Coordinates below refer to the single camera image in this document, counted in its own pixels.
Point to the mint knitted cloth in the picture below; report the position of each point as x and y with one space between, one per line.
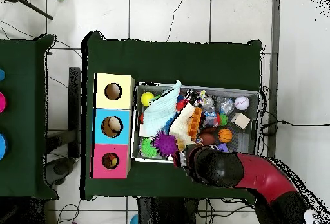
159 113

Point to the cream knitted cloth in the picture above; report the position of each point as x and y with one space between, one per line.
181 126

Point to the purple spiky ball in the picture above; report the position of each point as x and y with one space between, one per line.
165 144

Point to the orange toy building brick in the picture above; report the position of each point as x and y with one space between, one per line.
194 123

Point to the tan plush toy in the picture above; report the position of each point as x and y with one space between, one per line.
181 146

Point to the yellow plush toy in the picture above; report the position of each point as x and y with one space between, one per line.
114 161

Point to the orange striped tiger plush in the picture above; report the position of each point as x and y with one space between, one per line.
107 157

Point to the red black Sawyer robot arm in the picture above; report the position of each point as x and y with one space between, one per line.
257 172

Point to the wooden box with three holes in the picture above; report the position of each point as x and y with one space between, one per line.
123 100

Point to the clear mesh bin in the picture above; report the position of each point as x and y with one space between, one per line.
254 97

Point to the yellow ball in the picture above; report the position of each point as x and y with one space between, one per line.
147 98

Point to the green spiky ball with eyes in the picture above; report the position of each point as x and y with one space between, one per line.
147 147

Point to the brown toy football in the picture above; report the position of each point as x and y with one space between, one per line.
207 139

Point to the dark green table cloth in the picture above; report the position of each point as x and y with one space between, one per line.
167 61
23 54

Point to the multicolour spiky caterpillar toy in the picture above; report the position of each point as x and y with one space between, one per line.
222 119

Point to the small orange basketball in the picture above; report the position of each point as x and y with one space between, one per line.
225 135

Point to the purple toy piece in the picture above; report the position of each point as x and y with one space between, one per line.
223 147

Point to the plain wooden block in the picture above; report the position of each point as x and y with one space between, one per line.
240 120

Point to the white baseball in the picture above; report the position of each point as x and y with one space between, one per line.
241 103

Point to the light blue ball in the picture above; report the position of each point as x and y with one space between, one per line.
134 221

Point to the black rod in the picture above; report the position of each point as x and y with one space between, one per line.
38 11

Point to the pink round toy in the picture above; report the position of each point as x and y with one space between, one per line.
2 102

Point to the large blue round toy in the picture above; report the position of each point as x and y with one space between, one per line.
2 145

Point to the small blue round toy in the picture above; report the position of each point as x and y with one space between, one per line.
1 74

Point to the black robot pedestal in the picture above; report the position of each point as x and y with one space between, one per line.
167 211

